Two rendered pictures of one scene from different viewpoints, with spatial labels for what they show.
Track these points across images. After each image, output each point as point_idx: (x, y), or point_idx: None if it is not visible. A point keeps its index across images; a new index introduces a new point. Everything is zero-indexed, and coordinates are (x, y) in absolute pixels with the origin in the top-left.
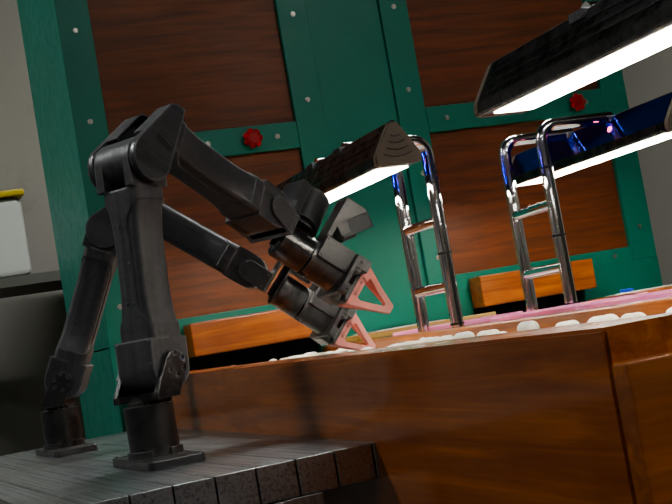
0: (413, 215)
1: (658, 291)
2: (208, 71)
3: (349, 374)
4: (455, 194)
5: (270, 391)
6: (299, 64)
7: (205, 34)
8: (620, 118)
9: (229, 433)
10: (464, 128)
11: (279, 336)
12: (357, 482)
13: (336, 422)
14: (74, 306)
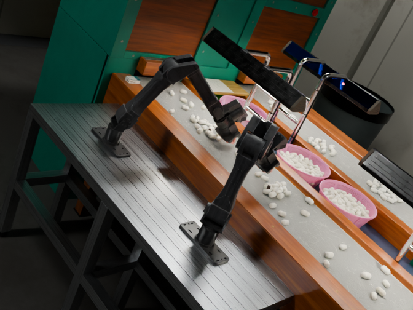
0: (239, 36)
1: (338, 181)
2: None
3: (296, 269)
4: (256, 32)
5: (235, 211)
6: None
7: None
8: (350, 84)
9: (194, 188)
10: (275, 8)
11: None
12: (284, 305)
13: (275, 266)
14: (145, 96)
